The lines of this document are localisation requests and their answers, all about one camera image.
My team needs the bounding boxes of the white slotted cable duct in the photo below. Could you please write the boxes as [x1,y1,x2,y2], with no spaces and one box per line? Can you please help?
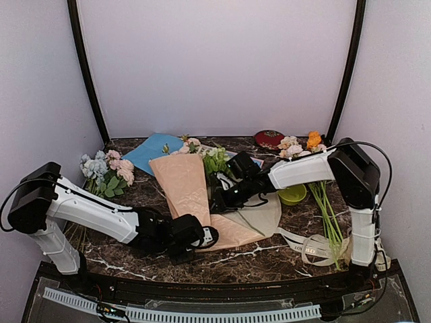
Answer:
[42,287,321,322]

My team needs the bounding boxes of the left pile of fake flowers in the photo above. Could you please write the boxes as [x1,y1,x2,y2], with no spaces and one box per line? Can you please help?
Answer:
[63,150,138,244]

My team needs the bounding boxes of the beige pink wrapping paper sheet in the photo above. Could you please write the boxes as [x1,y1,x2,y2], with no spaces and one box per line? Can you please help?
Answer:
[149,154,281,251]

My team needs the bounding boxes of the pile of fake flowers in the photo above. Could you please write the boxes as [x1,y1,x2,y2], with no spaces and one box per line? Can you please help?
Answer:
[277,130,347,272]
[63,150,138,244]

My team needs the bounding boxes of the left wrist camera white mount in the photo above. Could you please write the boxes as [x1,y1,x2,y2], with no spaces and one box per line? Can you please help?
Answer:
[193,226,220,250]

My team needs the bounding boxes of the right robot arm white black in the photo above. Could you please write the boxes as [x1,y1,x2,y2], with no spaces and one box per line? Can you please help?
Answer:
[209,138,386,292]

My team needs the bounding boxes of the pink rose fake flower stem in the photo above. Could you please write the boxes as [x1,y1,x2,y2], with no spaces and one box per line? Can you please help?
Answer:
[178,135,202,154]

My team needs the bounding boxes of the right black frame post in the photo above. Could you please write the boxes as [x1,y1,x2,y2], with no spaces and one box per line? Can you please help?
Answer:
[326,0,366,143]

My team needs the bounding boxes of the blue wrapping paper sheet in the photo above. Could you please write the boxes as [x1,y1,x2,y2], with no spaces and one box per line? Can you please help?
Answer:
[121,133,264,176]

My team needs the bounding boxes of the black frame post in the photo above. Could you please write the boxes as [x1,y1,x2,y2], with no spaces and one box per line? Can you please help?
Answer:
[67,0,110,144]
[326,0,366,143]

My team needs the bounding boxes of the lime green bowl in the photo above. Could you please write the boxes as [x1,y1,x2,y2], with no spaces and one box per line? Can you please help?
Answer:
[277,184,307,206]

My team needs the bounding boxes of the left black frame post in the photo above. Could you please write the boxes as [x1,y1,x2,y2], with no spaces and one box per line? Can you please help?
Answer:
[67,0,110,144]

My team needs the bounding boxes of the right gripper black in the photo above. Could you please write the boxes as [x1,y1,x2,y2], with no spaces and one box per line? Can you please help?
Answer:
[206,176,255,213]

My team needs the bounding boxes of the green leafy fake flower bunch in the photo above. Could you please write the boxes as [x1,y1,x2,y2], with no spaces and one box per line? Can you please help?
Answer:
[201,146,232,180]

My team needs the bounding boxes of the right pile of fake flowers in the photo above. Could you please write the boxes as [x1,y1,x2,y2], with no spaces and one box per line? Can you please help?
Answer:
[277,130,347,272]

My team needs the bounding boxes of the white rose fake flower stem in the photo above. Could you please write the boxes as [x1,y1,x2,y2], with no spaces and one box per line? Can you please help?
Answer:
[162,143,178,155]

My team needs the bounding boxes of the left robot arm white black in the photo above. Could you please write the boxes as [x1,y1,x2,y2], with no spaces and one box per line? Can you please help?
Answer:
[2,162,213,293]

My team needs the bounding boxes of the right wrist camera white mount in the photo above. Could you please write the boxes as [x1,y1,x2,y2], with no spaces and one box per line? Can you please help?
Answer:
[215,151,261,190]

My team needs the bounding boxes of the white printed ribbon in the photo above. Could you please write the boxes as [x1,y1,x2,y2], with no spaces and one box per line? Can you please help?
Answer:
[275,227,393,272]

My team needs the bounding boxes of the red round embroidered cushion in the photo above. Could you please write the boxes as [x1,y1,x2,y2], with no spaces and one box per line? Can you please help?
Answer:
[253,130,284,151]

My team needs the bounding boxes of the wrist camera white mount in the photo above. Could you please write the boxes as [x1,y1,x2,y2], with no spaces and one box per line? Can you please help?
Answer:
[193,226,220,250]
[215,151,261,190]

